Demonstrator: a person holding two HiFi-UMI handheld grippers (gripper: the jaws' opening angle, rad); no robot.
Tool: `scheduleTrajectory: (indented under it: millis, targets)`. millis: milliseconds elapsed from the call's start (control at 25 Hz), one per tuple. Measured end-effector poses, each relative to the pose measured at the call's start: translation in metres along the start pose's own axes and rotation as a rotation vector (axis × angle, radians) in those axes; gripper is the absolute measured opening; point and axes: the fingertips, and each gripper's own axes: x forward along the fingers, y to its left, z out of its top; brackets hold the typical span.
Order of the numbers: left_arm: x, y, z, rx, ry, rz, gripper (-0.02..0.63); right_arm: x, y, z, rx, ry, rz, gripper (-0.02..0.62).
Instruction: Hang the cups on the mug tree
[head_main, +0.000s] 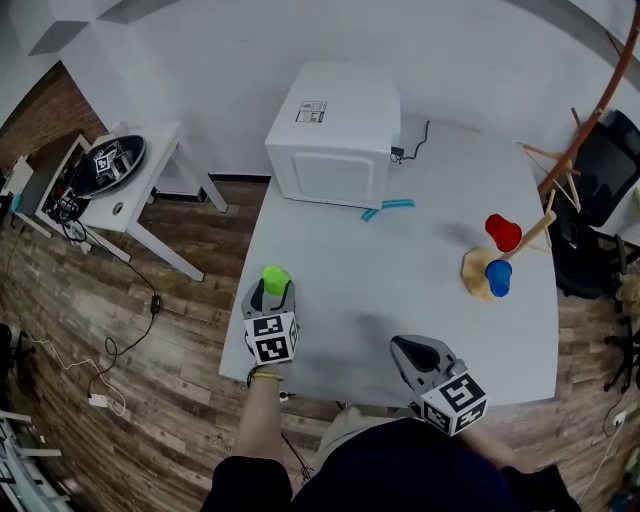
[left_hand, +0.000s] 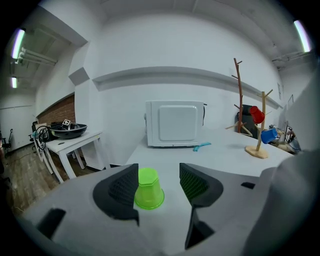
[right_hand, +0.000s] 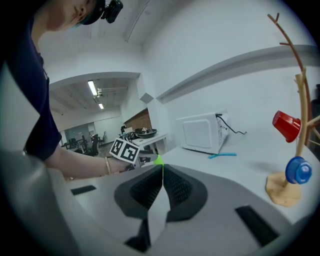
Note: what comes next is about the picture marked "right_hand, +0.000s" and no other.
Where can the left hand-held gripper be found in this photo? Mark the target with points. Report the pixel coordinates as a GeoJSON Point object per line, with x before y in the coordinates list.
{"type": "Point", "coordinates": [125, 151]}

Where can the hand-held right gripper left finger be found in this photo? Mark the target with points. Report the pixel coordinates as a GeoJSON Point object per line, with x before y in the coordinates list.
{"type": "Point", "coordinates": [140, 195]}

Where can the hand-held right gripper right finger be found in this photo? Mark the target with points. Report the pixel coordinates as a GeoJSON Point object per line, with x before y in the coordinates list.
{"type": "Point", "coordinates": [182, 192]}

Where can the green plastic cup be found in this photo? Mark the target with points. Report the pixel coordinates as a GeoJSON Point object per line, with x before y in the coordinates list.
{"type": "Point", "coordinates": [158, 161]}

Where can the wooden mug tree stand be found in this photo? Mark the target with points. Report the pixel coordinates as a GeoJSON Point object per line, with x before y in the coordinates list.
{"type": "Point", "coordinates": [282, 192]}

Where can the blue plastic cup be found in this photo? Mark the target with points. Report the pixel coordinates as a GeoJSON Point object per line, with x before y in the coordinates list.
{"type": "Point", "coordinates": [297, 170]}

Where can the red plastic cup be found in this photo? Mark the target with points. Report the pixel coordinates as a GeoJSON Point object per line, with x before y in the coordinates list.
{"type": "Point", "coordinates": [286, 126]}

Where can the person's left forearm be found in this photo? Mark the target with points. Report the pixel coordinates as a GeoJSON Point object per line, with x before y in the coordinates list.
{"type": "Point", "coordinates": [80, 163]}

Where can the black white gadget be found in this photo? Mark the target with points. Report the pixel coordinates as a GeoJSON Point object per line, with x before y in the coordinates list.
{"type": "Point", "coordinates": [144, 129]}

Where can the group of black office chairs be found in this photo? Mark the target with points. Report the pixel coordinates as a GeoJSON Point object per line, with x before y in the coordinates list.
{"type": "Point", "coordinates": [95, 147]}

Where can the small white side table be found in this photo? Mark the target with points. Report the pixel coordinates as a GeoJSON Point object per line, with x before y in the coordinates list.
{"type": "Point", "coordinates": [152, 137]}

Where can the white microwave oven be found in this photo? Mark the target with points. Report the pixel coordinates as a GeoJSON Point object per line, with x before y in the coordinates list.
{"type": "Point", "coordinates": [197, 132]}

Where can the white ceiling pipes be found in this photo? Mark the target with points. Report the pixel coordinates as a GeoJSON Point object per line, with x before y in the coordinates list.
{"type": "Point", "coordinates": [100, 92]}

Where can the person in dark shirt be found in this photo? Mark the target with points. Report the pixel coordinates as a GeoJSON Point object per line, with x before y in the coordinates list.
{"type": "Point", "coordinates": [30, 87]}

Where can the person's head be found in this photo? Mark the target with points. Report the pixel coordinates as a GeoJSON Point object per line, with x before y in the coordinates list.
{"type": "Point", "coordinates": [65, 15]}

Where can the black office chair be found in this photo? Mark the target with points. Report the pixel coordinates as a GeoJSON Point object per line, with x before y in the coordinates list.
{"type": "Point", "coordinates": [316, 105]}

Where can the black head camera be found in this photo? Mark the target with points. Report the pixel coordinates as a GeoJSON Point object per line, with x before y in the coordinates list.
{"type": "Point", "coordinates": [112, 11]}

